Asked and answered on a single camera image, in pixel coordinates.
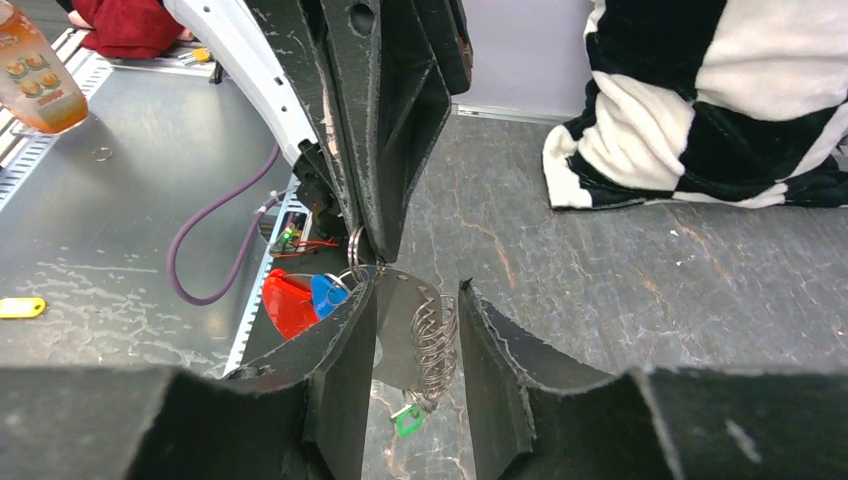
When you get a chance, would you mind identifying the metal key holder red handle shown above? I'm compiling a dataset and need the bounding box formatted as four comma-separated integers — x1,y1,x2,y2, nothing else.
261,225,460,412

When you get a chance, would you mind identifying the key with yellow tag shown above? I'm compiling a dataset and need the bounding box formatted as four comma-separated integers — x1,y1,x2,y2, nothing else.
0,297,47,320

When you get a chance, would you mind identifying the red cloth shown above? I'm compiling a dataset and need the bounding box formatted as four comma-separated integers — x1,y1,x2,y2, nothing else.
58,0,194,59

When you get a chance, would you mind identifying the black white checkered cloth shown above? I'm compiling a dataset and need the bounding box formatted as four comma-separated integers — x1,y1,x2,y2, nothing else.
541,1,847,210

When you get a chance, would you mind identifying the key with green tag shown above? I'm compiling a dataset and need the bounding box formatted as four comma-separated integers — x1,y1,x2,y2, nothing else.
390,390,427,438

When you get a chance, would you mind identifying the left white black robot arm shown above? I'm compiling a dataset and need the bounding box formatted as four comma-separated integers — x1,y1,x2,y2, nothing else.
165,1,473,263

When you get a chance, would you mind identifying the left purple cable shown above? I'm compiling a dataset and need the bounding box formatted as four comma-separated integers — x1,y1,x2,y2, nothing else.
165,142,293,307

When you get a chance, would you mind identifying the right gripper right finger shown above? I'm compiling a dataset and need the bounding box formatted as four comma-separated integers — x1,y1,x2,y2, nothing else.
457,281,847,479

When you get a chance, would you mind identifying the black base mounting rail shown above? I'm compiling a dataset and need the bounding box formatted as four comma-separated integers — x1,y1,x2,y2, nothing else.
223,190,344,378

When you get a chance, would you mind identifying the orange juice bottle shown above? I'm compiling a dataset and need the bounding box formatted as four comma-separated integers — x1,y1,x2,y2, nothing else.
1,1,89,135

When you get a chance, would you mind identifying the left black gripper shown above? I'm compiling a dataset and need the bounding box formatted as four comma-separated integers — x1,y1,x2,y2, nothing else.
246,0,473,263

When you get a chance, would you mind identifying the key with blue tag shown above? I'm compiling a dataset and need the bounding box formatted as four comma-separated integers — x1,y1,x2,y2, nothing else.
310,274,350,320

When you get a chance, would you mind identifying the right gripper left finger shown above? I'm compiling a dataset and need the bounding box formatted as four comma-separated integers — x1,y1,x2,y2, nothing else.
1,282,377,479

